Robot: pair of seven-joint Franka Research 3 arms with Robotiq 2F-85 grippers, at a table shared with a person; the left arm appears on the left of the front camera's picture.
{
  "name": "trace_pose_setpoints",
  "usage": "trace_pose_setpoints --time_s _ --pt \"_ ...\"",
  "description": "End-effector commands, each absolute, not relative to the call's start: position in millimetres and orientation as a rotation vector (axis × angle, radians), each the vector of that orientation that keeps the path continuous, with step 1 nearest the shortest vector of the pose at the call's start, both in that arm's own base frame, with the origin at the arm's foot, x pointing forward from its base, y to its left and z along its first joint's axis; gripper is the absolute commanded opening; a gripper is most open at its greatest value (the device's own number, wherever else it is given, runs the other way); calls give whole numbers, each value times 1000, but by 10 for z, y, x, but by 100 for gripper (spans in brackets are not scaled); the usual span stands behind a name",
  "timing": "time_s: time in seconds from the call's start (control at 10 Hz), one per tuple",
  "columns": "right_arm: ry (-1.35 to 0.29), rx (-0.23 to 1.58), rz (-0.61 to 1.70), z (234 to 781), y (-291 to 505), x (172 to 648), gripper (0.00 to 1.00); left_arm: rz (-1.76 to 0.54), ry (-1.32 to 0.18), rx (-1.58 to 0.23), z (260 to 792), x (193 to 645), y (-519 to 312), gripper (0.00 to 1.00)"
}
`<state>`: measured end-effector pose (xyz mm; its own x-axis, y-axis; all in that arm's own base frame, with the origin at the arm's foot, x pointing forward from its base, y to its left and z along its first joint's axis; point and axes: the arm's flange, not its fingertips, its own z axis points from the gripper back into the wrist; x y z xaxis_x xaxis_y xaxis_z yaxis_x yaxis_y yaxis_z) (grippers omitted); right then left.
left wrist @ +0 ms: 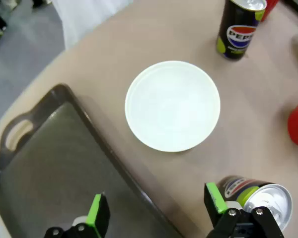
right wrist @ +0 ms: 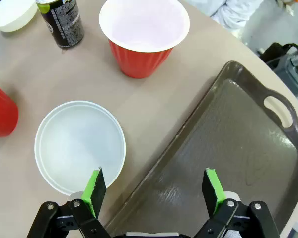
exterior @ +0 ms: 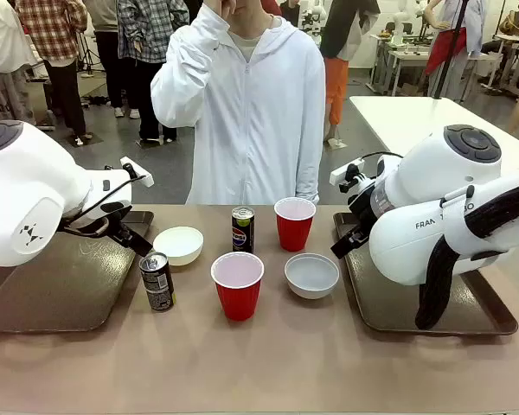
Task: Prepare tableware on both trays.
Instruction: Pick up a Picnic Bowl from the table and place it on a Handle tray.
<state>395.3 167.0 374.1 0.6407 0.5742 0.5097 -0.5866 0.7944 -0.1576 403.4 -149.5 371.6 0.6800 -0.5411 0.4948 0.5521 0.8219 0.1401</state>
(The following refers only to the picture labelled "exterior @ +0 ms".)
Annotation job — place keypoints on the red plastic cup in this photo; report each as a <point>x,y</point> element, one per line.
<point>238,294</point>
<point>294,229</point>

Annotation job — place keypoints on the person's left forearm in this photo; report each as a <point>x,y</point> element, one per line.
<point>308,181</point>

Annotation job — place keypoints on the black drink can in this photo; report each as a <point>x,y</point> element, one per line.
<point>156,285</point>

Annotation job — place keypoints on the grey-white bowl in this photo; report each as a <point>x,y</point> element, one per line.
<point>311,276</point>

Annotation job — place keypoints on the black pole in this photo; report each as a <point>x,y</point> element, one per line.
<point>449,56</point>

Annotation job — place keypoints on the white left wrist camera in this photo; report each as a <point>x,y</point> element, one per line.
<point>146,179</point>

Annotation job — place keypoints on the brown plastic tray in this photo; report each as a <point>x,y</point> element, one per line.
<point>60,294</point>
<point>385,302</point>

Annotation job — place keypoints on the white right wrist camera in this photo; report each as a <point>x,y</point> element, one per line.
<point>339,173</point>

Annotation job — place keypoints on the grey background table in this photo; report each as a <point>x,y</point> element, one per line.
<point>406,54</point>

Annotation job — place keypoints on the person in black shirt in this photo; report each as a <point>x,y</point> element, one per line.
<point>290,13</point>

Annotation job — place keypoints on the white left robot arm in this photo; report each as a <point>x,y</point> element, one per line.
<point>26,194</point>

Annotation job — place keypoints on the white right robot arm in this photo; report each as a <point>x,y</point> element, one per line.
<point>415,242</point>

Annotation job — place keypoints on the person's right hand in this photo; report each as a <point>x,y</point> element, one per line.
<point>222,6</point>

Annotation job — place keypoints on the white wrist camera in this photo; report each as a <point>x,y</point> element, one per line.
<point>339,173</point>
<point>146,179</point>

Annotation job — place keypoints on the person in white hoodie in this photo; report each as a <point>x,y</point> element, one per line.
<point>251,129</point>

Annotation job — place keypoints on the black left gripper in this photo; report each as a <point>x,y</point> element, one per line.
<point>116,218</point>

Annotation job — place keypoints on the person in grey plaid shirt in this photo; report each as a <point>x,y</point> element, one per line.
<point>147,26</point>

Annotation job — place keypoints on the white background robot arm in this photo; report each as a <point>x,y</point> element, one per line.
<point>400,21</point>

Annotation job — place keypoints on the person in white shirt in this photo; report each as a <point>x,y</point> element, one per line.
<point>0,43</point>

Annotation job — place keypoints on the seated person in brown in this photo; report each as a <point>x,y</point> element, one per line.
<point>514,19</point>

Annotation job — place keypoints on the white bowl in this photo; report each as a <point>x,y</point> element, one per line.
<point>178,246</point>

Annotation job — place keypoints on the mannequin with red apron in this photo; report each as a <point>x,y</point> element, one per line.
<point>441,47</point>

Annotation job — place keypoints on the black Pepsi can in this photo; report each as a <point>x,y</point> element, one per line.
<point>242,233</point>

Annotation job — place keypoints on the person in dark trousers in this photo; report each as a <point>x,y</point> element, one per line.
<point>108,56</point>

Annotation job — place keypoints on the person's right forearm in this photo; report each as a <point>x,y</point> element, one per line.
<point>177,65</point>

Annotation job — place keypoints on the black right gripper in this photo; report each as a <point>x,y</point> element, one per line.
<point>362,212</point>

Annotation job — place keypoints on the black tripod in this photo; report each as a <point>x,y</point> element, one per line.
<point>87,56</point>

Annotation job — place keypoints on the person in red plaid shirt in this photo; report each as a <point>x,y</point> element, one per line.
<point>52,26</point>

